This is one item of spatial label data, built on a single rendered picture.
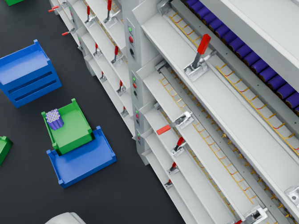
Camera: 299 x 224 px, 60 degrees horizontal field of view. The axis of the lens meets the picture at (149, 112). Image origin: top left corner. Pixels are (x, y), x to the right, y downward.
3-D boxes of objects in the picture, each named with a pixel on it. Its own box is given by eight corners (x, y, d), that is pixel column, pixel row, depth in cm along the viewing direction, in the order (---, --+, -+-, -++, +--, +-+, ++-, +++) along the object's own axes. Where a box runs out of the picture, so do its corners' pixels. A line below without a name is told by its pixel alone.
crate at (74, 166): (64, 189, 131) (59, 184, 124) (50, 156, 140) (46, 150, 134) (117, 161, 139) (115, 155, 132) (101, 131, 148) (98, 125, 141)
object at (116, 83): (137, 124, 117) (125, 114, 105) (85, 41, 144) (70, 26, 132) (173, 97, 116) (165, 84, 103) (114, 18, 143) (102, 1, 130)
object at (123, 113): (139, 142, 134) (128, 136, 122) (92, 65, 161) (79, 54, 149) (170, 119, 132) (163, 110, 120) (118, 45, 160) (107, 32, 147)
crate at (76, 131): (46, 122, 151) (40, 112, 146) (78, 107, 157) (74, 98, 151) (58, 156, 131) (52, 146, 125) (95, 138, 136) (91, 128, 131)
